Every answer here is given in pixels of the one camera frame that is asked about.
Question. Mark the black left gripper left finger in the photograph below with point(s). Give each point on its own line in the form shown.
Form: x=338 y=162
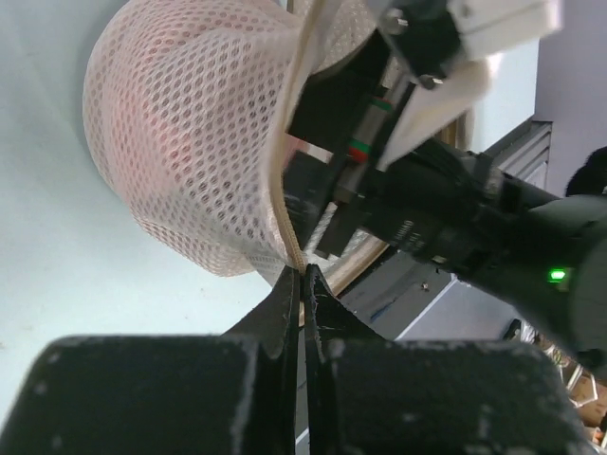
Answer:
x=229 y=394

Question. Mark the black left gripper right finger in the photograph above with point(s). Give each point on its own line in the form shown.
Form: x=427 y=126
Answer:
x=370 y=395

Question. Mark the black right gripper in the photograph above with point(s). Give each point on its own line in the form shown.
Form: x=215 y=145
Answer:
x=446 y=207

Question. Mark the pink mesh cylindrical laundry bag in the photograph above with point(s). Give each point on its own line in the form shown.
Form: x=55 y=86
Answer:
x=227 y=238

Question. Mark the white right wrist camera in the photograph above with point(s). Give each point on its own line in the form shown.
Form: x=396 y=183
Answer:
x=450 y=48

